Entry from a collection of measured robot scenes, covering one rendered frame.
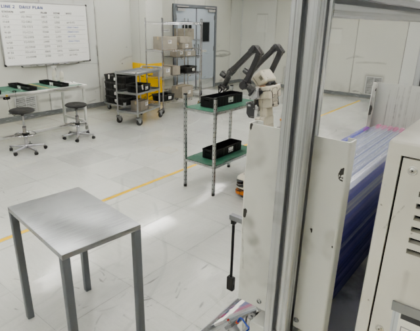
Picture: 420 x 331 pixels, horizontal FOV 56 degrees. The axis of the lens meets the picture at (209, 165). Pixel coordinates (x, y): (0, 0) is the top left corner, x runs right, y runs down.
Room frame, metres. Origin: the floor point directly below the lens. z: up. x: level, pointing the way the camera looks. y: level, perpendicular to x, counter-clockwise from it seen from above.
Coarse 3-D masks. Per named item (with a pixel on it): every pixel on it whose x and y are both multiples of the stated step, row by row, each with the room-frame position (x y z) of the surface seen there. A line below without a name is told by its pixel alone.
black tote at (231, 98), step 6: (204, 96) 4.43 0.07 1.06; (210, 96) 4.51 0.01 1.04; (216, 96) 4.60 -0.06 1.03; (222, 96) 4.42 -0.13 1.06; (228, 96) 4.50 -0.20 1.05; (234, 96) 4.59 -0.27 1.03; (240, 96) 4.69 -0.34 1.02; (204, 102) 4.35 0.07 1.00; (210, 102) 4.29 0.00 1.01; (222, 102) 4.42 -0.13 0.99; (228, 102) 4.50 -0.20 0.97; (234, 102) 4.60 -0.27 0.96
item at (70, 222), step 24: (72, 192) 2.31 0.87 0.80; (24, 216) 1.98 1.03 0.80; (48, 216) 1.99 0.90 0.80; (72, 216) 1.99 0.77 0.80; (96, 216) 2.00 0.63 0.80; (120, 216) 2.01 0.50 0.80; (48, 240) 1.73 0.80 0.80; (72, 240) 1.73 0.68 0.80; (96, 240) 1.74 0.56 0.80; (24, 264) 2.09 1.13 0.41; (24, 288) 2.07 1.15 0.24; (72, 288) 1.62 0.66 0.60; (72, 312) 1.61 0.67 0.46; (144, 312) 1.92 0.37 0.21
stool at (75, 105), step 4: (68, 104) 6.13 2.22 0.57; (72, 104) 6.14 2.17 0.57; (76, 104) 6.15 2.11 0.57; (80, 104) 6.16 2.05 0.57; (84, 104) 6.19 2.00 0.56; (76, 108) 6.22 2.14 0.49; (76, 112) 6.22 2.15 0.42; (76, 116) 6.21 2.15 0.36; (76, 120) 6.21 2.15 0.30; (68, 124) 6.15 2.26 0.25; (76, 124) 6.19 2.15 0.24; (84, 124) 6.18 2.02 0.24; (76, 128) 6.22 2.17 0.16; (72, 132) 6.32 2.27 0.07; (76, 132) 6.21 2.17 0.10; (80, 132) 6.23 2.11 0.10; (84, 132) 6.34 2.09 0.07; (88, 132) 6.45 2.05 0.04; (64, 136) 6.11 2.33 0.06; (92, 136) 6.20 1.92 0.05; (76, 140) 5.97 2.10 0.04
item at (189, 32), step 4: (180, 28) 10.13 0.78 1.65; (188, 28) 10.27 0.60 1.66; (180, 32) 9.99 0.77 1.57; (188, 32) 10.08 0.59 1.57; (192, 32) 10.20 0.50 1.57; (192, 36) 10.20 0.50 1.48; (172, 52) 9.88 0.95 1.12; (176, 52) 9.81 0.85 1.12; (180, 52) 9.89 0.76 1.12; (188, 52) 10.12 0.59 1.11; (192, 52) 10.23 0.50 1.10; (176, 56) 9.81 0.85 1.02; (180, 56) 9.90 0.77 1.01
